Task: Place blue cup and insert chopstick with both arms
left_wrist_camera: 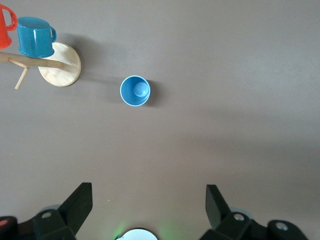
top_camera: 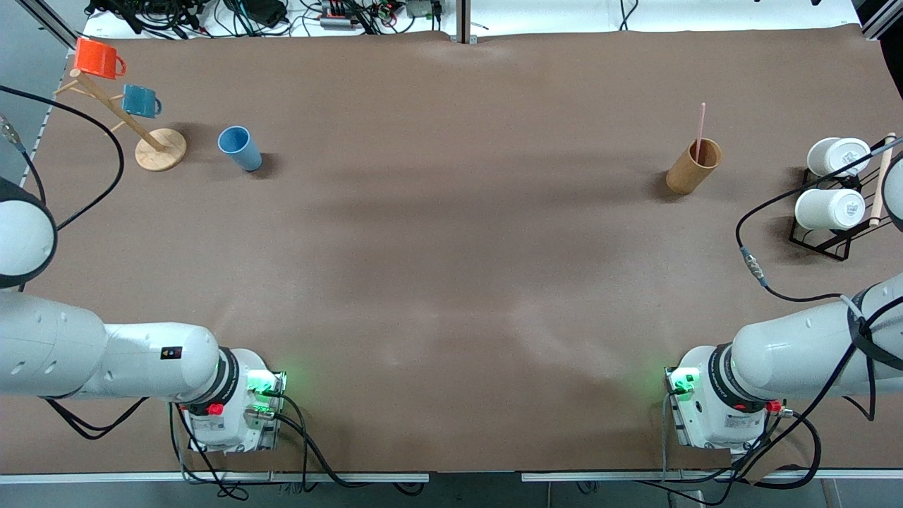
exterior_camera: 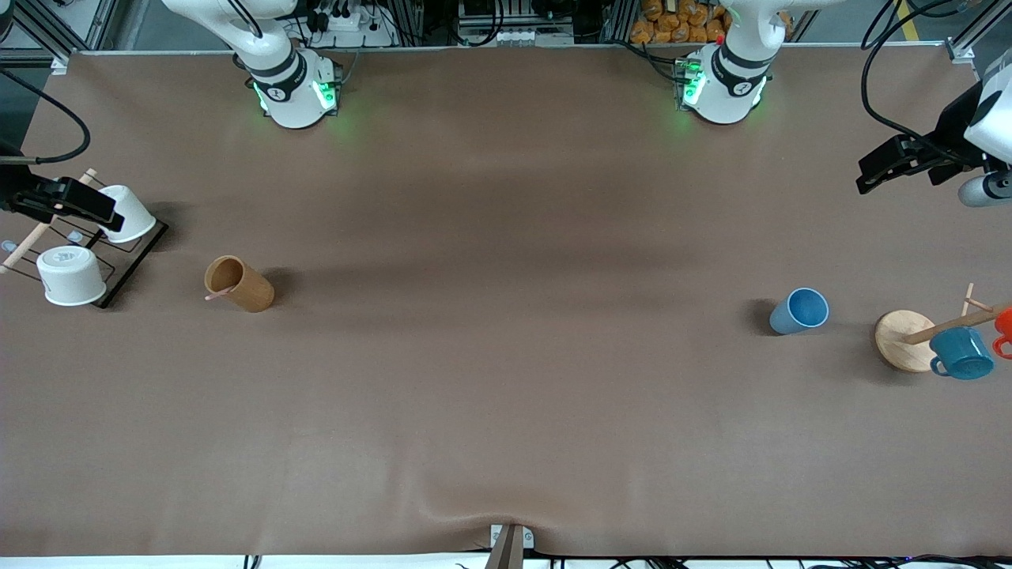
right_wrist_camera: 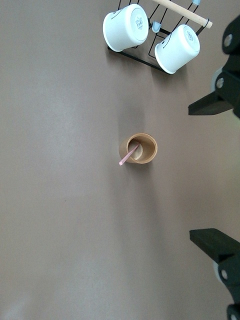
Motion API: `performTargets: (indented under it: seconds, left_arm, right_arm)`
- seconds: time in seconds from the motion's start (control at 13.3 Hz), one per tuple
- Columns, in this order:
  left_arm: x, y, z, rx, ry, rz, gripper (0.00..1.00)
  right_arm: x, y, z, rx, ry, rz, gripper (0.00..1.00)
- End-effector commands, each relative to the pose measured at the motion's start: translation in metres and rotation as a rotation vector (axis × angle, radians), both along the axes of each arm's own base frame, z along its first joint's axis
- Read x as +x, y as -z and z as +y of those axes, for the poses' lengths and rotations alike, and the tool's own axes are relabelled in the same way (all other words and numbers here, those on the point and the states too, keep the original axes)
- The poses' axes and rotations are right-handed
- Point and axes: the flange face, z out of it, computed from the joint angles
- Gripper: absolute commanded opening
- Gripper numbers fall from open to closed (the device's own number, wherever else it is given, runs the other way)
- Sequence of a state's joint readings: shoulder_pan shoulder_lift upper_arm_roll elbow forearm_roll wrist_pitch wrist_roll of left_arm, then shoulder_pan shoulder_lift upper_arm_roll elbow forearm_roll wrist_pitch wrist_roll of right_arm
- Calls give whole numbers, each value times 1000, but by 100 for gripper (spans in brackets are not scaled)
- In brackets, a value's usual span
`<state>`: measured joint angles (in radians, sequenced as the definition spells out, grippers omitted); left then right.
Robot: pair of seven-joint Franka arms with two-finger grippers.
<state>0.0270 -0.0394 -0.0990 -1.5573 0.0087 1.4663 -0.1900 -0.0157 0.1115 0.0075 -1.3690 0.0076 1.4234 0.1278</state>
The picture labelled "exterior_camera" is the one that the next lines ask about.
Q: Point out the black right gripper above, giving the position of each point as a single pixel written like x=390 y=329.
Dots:
x=11 y=190

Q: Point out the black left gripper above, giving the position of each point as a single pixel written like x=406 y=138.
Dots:
x=953 y=131

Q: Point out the pink chopstick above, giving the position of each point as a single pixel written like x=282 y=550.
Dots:
x=215 y=296

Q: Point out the light blue plastic cup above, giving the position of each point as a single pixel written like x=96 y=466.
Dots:
x=794 y=312

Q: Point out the brown wooden cylinder cup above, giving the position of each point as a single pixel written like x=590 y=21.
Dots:
x=245 y=291

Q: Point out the white smiley mug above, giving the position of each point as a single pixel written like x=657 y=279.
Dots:
x=133 y=221
x=71 y=276

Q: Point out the wooden mug tree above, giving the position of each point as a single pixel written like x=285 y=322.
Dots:
x=901 y=340

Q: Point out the orange red mug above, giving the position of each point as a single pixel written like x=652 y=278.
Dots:
x=1004 y=328

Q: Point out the teal enamel mug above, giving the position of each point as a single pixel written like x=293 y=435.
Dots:
x=961 y=356

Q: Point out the orange bread pile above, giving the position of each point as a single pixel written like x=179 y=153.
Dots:
x=680 y=24

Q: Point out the white power strip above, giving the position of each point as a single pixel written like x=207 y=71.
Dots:
x=352 y=32

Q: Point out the brown table cover mat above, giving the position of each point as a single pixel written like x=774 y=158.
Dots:
x=506 y=395

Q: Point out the aluminium frame profile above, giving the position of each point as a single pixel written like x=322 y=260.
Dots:
x=968 y=35
x=63 y=32

